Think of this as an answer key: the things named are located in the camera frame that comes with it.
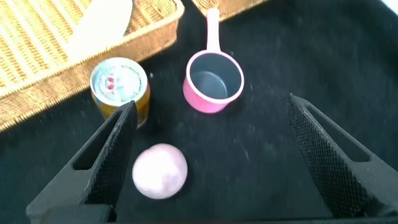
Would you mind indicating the white lotion bottle blue cap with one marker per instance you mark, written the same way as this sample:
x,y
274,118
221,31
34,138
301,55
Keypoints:
x,y
99,28

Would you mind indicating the gold drink can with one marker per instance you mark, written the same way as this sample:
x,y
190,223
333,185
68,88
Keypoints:
x,y
118,81

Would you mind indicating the pale pink egg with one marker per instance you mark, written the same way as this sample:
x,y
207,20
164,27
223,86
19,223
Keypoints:
x,y
160,171

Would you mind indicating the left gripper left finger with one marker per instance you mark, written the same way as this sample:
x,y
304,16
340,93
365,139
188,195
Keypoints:
x,y
93,174

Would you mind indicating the black tablecloth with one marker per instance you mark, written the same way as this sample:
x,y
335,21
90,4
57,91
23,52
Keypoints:
x,y
264,149

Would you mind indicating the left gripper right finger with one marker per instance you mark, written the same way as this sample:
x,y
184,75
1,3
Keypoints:
x,y
329,161

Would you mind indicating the pink saucepan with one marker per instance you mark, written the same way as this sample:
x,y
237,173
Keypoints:
x,y
202,104

